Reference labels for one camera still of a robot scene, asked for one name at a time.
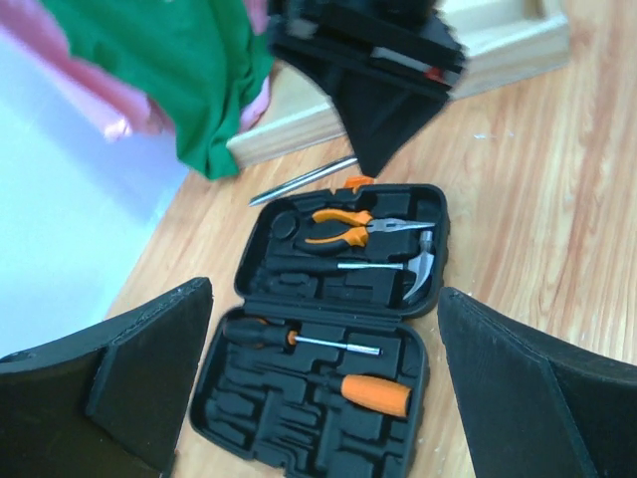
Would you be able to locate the black plastic tool case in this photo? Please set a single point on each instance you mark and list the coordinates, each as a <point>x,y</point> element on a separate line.
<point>305,429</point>

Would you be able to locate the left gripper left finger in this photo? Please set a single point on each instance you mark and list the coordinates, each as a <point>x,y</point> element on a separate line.
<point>109,400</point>

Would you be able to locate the orange-black pliers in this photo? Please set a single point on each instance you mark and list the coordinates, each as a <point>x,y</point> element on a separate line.
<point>361,225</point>

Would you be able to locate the green sleeveless shirt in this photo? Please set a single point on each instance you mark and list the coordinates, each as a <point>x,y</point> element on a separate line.
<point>205,63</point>

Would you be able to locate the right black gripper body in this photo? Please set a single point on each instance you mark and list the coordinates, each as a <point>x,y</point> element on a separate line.
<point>400,43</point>

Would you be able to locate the claw hammer black handle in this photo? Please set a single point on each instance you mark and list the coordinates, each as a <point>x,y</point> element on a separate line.
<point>420,265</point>

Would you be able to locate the wooden tray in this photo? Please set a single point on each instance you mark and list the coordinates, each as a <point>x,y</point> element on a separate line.
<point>504,42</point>

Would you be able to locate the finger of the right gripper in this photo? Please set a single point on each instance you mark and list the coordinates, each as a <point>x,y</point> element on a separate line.
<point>378,116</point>

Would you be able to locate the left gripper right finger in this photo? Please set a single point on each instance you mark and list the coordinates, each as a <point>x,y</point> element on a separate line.
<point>533,405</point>

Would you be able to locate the silver metal file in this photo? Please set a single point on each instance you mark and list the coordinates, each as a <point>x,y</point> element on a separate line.
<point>303,180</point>

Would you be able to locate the pink shirt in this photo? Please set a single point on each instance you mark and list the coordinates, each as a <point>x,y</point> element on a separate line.
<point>114,108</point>

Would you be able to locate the black-handled screwdriver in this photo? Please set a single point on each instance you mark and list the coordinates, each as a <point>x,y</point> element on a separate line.
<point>257,333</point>

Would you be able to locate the orange-handled screwdriver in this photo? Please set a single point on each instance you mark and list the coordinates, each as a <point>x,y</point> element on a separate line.
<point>371,392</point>

